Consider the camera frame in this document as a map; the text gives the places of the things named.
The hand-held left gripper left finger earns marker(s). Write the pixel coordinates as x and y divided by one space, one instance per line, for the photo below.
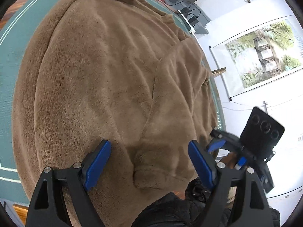
98 165

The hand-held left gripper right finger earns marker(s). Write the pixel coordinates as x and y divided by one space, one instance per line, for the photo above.
201 165

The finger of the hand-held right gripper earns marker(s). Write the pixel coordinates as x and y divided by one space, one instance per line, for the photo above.
215 146

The brown fleece garment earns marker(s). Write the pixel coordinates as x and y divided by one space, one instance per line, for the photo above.
106 87

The black jacket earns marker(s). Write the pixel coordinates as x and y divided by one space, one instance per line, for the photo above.
170 212

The light wooden chair backrest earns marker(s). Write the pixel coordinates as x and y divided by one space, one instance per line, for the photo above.
219 71

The hanging scroll painting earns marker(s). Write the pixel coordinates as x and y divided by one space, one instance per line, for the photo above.
260 52

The green table mat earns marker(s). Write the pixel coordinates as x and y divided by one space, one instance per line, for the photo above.
9 87

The white power strip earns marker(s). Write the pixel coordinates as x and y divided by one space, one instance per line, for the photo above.
187 23

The black charger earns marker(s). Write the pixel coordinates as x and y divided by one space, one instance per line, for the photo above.
185 10
193 20

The white door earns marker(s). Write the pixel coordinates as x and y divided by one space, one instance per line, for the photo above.
236 4

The white wall socket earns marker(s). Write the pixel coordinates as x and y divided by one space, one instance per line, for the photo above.
269 106

